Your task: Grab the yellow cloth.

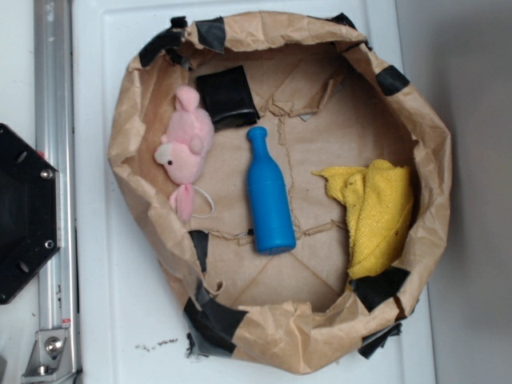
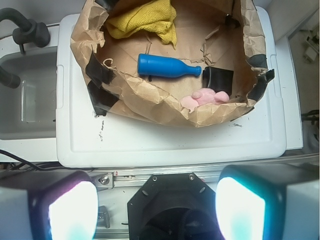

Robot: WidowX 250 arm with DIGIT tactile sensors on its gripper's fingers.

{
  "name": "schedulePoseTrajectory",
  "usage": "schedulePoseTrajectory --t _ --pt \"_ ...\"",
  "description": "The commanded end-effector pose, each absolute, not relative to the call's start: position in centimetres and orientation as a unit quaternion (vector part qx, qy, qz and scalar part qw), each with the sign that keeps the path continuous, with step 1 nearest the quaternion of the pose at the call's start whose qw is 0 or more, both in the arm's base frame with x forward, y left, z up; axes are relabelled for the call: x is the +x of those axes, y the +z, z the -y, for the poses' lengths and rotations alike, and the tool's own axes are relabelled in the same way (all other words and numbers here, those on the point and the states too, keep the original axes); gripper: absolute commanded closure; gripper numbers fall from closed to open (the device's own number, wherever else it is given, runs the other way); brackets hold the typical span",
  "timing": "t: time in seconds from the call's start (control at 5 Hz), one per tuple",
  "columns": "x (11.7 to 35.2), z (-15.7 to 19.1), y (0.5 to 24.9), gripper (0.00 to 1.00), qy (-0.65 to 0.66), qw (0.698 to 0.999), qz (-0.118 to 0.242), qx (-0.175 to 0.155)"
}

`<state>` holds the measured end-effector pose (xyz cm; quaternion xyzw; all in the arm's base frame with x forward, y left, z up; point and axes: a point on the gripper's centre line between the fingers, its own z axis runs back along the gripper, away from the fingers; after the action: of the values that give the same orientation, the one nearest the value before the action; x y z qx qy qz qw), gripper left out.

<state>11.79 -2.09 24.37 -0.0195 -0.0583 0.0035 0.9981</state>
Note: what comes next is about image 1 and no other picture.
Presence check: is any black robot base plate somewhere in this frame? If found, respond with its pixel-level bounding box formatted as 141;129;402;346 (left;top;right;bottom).
0;124;60;305

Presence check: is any yellow cloth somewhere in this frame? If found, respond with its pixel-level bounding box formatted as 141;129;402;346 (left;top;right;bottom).
313;159;414;280

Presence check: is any pink plush toy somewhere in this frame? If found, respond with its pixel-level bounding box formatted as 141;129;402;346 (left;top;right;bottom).
154;85;214;222

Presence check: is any blue plastic bottle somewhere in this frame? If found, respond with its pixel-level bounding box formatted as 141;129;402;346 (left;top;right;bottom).
247;126;296;255

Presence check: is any metal corner bracket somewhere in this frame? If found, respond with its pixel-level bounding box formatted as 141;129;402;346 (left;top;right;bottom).
21;329;73;383

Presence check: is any aluminium extrusion rail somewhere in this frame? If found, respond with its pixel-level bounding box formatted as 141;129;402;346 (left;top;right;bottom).
34;1;82;383

